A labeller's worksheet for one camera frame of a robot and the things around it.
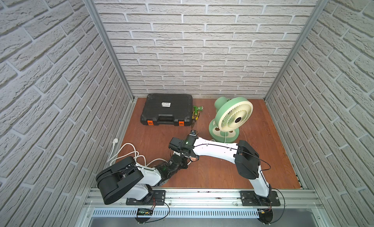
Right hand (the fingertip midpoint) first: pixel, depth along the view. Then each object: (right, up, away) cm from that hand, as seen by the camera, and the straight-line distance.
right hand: (190, 150), depth 86 cm
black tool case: (-18, +25, +21) cm, 37 cm away
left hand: (-2, -2, +2) cm, 4 cm away
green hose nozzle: (+4, +26, +24) cm, 36 cm away
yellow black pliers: (+2, +17, +19) cm, 26 cm away
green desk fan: (+22, +22, -10) cm, 33 cm away
